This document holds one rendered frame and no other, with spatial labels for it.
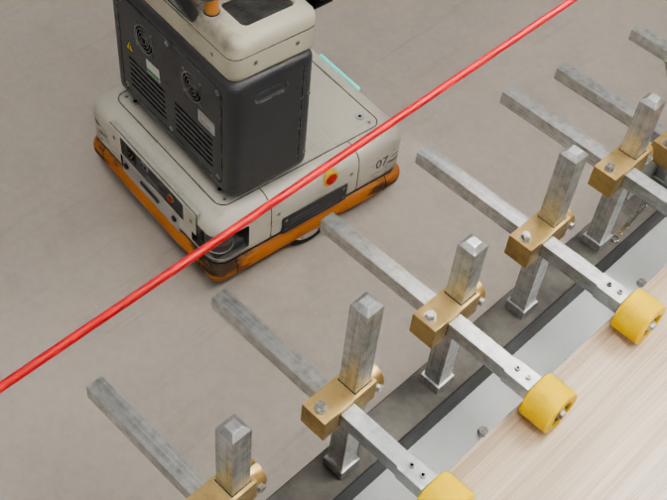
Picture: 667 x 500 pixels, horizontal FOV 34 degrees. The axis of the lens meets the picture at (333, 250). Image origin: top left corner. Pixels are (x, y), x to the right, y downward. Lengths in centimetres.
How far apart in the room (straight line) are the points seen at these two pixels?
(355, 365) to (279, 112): 117
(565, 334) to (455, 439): 35
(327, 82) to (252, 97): 61
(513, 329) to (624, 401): 36
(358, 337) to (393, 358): 133
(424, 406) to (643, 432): 40
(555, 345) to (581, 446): 48
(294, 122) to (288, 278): 50
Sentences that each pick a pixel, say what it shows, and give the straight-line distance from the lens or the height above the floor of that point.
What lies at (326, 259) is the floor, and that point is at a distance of 307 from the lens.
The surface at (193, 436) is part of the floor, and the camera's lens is 274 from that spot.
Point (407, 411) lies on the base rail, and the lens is 199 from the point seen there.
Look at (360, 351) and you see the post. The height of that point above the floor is 108.
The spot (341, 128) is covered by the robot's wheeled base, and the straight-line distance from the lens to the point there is 302.
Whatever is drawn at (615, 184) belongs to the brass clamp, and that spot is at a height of 96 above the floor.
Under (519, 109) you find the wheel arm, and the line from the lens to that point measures 217.
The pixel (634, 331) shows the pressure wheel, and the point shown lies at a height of 95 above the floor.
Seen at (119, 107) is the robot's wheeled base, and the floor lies 28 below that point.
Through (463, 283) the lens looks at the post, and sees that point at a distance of 176.
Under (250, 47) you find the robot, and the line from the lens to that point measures 246.
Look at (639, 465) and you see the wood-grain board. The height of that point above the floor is 90.
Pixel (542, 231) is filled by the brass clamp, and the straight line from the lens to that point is 193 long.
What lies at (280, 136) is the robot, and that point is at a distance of 274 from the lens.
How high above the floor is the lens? 239
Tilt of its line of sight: 51 degrees down
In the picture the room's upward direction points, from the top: 7 degrees clockwise
